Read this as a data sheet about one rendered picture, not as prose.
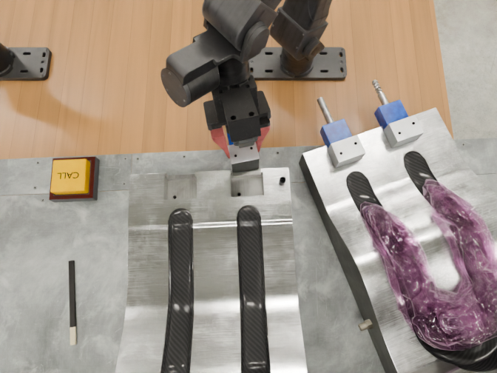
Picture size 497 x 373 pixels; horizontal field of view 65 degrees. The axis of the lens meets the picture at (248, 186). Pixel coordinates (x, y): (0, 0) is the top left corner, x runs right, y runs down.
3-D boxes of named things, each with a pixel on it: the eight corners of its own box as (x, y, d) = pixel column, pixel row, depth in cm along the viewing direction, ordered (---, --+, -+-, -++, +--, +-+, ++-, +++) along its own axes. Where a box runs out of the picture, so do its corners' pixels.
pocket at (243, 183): (231, 176, 67) (230, 169, 63) (262, 175, 67) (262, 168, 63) (232, 201, 66) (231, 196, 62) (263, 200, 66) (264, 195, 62)
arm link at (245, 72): (224, 100, 56) (216, 55, 51) (200, 87, 59) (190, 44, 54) (258, 79, 59) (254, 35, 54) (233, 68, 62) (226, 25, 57)
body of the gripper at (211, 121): (271, 121, 61) (268, 80, 56) (208, 134, 61) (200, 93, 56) (263, 99, 66) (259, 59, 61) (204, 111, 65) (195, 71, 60)
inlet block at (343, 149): (305, 109, 73) (309, 95, 67) (329, 101, 73) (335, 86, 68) (332, 172, 69) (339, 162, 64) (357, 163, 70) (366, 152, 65)
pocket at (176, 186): (168, 178, 67) (164, 172, 63) (199, 177, 67) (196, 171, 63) (168, 204, 65) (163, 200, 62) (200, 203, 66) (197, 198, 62)
